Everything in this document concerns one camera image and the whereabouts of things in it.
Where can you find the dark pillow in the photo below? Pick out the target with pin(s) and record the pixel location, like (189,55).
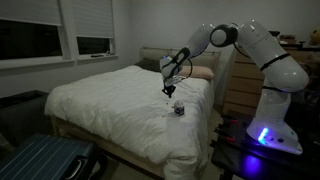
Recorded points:
(146,65)

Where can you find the white window sill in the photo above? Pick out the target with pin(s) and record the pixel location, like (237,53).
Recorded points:
(50,62)

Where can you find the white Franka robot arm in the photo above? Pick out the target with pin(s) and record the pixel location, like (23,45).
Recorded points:
(280,66)

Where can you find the black robot table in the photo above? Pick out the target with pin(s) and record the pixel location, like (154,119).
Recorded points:
(233,156)

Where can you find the dark blue suitcase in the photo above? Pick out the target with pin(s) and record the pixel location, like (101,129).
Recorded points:
(40,156)

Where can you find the narrow white window blind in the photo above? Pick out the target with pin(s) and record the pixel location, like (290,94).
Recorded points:
(93,18)

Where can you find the yellow plush toy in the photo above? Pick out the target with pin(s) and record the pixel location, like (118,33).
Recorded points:
(315,36)

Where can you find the wide dark window pane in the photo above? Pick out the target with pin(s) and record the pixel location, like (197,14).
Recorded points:
(30,41)

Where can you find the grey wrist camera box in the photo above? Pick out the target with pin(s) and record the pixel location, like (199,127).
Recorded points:
(175,80)

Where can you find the narrow dark window pane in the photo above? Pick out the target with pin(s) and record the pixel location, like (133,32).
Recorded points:
(93,45)

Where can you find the red black clamp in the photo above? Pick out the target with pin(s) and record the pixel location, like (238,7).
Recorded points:
(225,136)
(230,120)

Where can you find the small brown box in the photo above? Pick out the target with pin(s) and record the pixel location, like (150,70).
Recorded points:
(288,38)

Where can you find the beige bed headboard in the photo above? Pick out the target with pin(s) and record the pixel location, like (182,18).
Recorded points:
(150,53)

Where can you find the dark ottoman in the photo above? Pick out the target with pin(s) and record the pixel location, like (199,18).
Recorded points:
(23,116)

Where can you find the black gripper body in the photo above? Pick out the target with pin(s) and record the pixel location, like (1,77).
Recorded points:
(169,89)

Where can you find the white quilted duvet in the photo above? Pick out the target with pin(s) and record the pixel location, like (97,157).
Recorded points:
(116,100)

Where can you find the wooden dresser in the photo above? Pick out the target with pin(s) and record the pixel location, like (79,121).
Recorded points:
(240,86)

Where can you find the wide white window blind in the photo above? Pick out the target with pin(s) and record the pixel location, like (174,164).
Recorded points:
(30,11)

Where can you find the small glass jar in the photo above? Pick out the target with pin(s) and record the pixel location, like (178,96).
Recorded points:
(179,109)

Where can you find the flat black remote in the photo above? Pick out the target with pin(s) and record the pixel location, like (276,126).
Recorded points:
(97,55)

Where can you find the wooden bed frame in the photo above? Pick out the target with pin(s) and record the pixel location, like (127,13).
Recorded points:
(113,148)

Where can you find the pink pillow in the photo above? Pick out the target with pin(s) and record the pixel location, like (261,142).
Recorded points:
(200,72)

